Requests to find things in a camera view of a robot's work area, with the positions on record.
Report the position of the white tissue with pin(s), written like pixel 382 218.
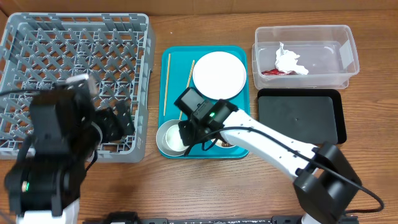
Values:
pixel 286 61

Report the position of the brown food scrap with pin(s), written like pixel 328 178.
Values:
pixel 226 145

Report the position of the grey plastic dishwasher rack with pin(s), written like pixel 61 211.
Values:
pixel 39 50

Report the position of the light grey bowl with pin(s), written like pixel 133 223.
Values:
pixel 160 139

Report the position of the small white bowl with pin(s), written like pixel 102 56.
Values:
pixel 218 143

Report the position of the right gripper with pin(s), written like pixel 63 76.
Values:
pixel 187 140

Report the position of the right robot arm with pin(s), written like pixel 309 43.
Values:
pixel 323 179

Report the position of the red snack wrapper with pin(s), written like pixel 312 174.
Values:
pixel 277 72

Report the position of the black plastic waste tray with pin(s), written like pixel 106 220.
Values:
pixel 309 115

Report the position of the teal plastic serving tray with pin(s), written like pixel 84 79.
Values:
pixel 176 65

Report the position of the clear plastic waste bin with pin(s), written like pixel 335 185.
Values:
pixel 328 52

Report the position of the wooden chopstick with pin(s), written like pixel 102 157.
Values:
pixel 167 83
pixel 188 82

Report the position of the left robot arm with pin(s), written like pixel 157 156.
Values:
pixel 44 183

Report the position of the large white round plate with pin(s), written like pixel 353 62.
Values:
pixel 219 75

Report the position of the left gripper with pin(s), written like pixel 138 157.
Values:
pixel 115 131

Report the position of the white paper cup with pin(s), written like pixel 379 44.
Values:
pixel 173 139

